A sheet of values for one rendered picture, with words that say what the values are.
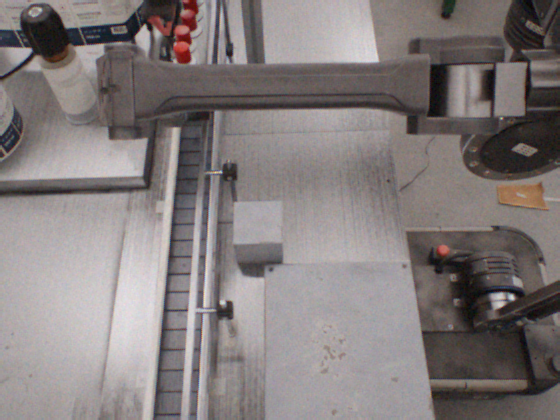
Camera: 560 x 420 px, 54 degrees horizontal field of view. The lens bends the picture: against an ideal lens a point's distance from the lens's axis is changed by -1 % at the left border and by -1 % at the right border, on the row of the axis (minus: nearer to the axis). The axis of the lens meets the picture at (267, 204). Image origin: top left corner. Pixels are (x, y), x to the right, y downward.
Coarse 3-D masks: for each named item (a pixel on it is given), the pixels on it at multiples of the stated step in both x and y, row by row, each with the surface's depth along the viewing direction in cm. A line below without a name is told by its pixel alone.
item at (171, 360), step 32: (192, 128) 130; (192, 160) 125; (192, 192) 121; (192, 224) 117; (192, 256) 113; (160, 352) 102; (160, 384) 99; (192, 384) 99; (160, 416) 96; (192, 416) 96
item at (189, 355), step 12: (216, 0) 143; (204, 120) 121; (204, 132) 119; (204, 144) 117; (204, 156) 116; (204, 168) 114; (204, 180) 113; (192, 264) 102; (192, 276) 101; (192, 288) 100; (192, 300) 99; (192, 312) 98; (192, 324) 96; (192, 336) 95; (192, 348) 94; (192, 360) 93; (192, 372) 93
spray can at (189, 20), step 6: (186, 12) 121; (192, 12) 121; (186, 18) 120; (192, 18) 121; (186, 24) 122; (192, 24) 122; (198, 24) 125; (192, 30) 123; (198, 30) 124; (192, 36) 124; (198, 36) 124; (198, 42) 125; (204, 42) 128; (198, 48) 127; (204, 48) 129; (204, 54) 130; (204, 60) 131
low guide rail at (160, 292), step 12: (180, 132) 128; (168, 180) 118; (168, 192) 117; (168, 204) 115; (168, 216) 114; (168, 228) 112; (168, 240) 112; (168, 252) 111; (156, 300) 104; (156, 312) 103; (156, 324) 102; (156, 336) 100; (156, 348) 99; (156, 360) 98; (156, 372) 98; (156, 384) 98
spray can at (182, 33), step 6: (174, 30) 119; (180, 30) 118; (186, 30) 118; (180, 36) 118; (186, 36) 118; (186, 42) 119; (192, 42) 122; (192, 48) 121; (192, 54) 122; (198, 54) 124; (198, 60) 125
